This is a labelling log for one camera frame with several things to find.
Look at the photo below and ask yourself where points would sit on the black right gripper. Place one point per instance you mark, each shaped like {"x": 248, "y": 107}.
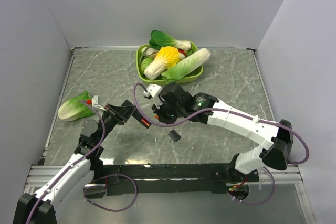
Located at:
{"x": 162, "y": 117}

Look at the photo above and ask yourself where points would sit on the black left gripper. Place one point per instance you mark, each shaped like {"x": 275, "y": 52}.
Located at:
{"x": 120, "y": 114}

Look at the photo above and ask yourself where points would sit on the black remote control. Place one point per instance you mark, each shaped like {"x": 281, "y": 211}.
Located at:
{"x": 140, "y": 118}

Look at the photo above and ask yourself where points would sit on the black battery cover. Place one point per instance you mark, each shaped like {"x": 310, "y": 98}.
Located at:
{"x": 173, "y": 134}

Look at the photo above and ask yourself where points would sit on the red yellow battery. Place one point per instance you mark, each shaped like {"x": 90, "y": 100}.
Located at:
{"x": 145, "y": 123}

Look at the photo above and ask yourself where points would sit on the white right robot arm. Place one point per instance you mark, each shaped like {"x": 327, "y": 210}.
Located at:
{"x": 274, "y": 140}

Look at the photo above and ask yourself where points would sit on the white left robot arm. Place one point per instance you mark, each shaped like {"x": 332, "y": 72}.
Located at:
{"x": 84, "y": 166}

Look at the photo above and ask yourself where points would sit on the green plastic basket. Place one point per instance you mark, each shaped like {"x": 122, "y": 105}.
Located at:
{"x": 158, "y": 80}

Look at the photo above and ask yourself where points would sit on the long green napa cabbage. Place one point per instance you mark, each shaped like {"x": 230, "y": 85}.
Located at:
{"x": 188, "y": 70}

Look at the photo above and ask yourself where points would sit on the small green cabbage on table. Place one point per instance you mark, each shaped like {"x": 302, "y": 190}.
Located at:
{"x": 73, "y": 109}

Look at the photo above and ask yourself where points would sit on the yellow napa cabbage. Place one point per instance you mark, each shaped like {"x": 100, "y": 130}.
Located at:
{"x": 166, "y": 58}

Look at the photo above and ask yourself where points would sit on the small green cabbage in basket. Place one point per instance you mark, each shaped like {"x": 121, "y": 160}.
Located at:
{"x": 145, "y": 63}

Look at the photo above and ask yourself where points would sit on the white radish in basket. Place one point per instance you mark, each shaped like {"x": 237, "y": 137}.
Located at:
{"x": 149, "y": 52}

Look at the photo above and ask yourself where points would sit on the dark green bok choy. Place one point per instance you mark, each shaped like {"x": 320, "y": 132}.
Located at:
{"x": 159, "y": 38}

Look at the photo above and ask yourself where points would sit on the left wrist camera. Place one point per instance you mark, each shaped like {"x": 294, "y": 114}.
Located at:
{"x": 94, "y": 103}

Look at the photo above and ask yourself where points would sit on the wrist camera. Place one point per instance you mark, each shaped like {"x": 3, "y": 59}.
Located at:
{"x": 94, "y": 103}
{"x": 153, "y": 92}

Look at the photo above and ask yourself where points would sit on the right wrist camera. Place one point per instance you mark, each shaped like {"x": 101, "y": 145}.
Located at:
{"x": 153, "y": 92}

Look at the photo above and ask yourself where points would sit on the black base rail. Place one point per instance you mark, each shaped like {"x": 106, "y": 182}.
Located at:
{"x": 171, "y": 178}

